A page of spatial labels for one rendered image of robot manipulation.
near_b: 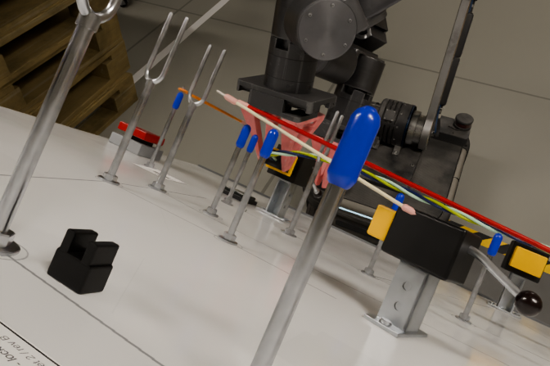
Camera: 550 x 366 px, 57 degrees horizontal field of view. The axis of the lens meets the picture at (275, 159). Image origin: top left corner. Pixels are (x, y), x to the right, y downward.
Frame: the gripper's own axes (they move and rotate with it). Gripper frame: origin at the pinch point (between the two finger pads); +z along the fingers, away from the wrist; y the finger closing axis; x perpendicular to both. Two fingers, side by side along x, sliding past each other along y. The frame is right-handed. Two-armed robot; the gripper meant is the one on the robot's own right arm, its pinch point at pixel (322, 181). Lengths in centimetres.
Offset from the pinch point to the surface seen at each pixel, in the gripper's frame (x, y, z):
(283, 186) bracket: -10.9, -0.6, 0.9
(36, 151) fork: -60, 14, -7
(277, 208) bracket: -11.4, -0.1, 3.9
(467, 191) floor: 157, 1, 4
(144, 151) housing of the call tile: -17.7, -19.6, 3.3
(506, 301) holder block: 9.2, 29.2, 6.9
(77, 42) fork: -60, 14, -10
